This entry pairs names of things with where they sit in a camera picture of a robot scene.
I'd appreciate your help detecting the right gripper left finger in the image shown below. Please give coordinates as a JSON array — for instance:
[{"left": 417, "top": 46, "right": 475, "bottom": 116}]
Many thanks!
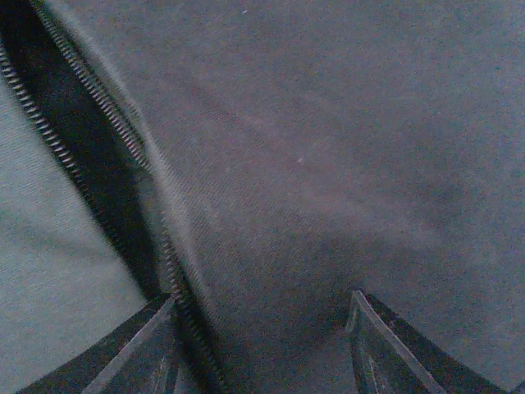
[{"left": 19, "top": 295, "right": 180, "bottom": 393}]

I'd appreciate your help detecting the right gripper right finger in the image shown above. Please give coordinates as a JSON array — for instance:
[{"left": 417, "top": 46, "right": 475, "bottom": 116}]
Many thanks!
[{"left": 345, "top": 291, "right": 505, "bottom": 393}]

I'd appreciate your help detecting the black student bag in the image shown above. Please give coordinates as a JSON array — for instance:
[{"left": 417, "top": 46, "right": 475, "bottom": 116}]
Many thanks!
[{"left": 1, "top": 1, "right": 524, "bottom": 393}]

